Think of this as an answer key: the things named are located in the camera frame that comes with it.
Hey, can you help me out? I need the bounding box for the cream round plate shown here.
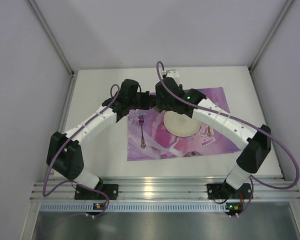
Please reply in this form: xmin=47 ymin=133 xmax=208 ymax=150
xmin=163 ymin=111 xmax=202 ymax=137

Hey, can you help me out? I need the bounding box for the left aluminium frame post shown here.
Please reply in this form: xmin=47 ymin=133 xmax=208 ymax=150
xmin=26 ymin=0 xmax=74 ymax=76

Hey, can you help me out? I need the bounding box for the aluminium frame post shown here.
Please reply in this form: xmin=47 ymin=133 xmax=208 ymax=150
xmin=26 ymin=0 xmax=74 ymax=76
xmin=248 ymin=0 xmax=296 ymax=73

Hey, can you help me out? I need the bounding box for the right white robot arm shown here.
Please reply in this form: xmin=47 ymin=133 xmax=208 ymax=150
xmin=155 ymin=77 xmax=272 ymax=193

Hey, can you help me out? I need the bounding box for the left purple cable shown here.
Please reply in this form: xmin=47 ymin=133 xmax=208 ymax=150
xmin=41 ymin=83 xmax=121 ymax=221

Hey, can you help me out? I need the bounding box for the pink metallic fork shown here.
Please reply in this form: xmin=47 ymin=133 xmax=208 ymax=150
xmin=138 ymin=113 xmax=146 ymax=149

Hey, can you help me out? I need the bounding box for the aluminium mounting rail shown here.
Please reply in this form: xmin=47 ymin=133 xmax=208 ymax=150
xmin=30 ymin=177 xmax=300 ymax=202

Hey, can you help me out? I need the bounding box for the purple printed placemat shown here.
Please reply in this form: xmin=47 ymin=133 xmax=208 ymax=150
xmin=126 ymin=86 xmax=242 ymax=162

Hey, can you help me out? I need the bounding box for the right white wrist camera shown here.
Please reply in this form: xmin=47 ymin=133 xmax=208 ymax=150
xmin=162 ymin=69 xmax=180 ymax=84

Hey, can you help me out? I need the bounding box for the purple cable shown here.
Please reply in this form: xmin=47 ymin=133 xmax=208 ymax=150
xmin=41 ymin=83 xmax=121 ymax=221
xmin=156 ymin=60 xmax=300 ymax=218

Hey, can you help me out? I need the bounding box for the gold spoon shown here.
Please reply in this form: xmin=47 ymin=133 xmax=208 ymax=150
xmin=207 ymin=126 xmax=212 ymax=137

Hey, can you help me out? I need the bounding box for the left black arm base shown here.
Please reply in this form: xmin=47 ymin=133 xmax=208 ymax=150
xmin=73 ymin=183 xmax=119 ymax=201

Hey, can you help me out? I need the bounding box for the right aluminium frame post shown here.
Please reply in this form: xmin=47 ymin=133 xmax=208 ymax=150
xmin=248 ymin=0 xmax=296 ymax=73

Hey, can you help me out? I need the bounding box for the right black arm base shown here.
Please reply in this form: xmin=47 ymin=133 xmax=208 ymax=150
xmin=206 ymin=183 xmax=252 ymax=201

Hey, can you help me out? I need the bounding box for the perforated cable tray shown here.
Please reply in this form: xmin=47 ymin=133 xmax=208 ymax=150
xmin=39 ymin=201 xmax=243 ymax=213

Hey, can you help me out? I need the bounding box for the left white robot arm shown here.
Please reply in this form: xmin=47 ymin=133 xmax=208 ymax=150
xmin=46 ymin=79 xmax=156 ymax=192

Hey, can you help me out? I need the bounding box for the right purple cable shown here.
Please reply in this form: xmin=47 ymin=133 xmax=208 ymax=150
xmin=156 ymin=60 xmax=300 ymax=218

